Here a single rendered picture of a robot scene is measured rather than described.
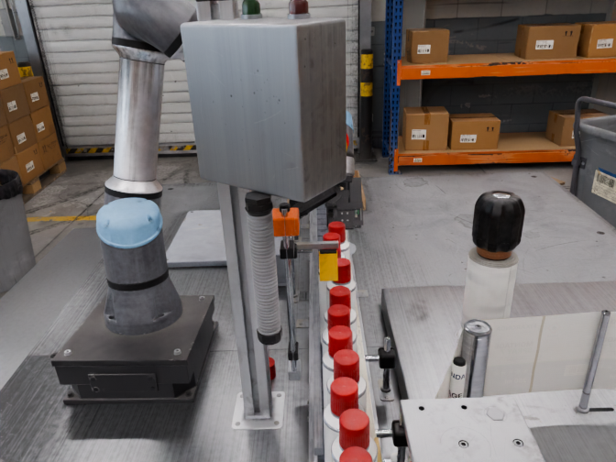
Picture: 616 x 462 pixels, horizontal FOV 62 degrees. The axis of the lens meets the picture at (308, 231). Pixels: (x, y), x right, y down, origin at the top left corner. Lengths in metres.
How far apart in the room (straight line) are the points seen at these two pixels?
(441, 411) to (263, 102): 0.36
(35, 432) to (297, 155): 0.71
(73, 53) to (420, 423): 5.28
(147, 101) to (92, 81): 4.49
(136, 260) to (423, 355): 0.56
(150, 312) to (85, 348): 0.13
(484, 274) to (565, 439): 0.28
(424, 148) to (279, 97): 4.13
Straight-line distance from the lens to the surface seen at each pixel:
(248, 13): 0.66
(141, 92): 1.08
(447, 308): 1.15
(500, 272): 0.95
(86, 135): 5.74
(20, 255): 3.38
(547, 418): 0.94
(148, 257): 1.00
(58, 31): 5.61
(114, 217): 1.00
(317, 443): 0.74
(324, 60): 0.58
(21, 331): 1.35
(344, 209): 1.15
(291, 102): 0.56
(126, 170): 1.11
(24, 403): 1.14
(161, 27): 0.95
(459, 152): 4.66
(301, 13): 0.62
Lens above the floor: 1.51
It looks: 25 degrees down
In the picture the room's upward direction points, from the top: 2 degrees counter-clockwise
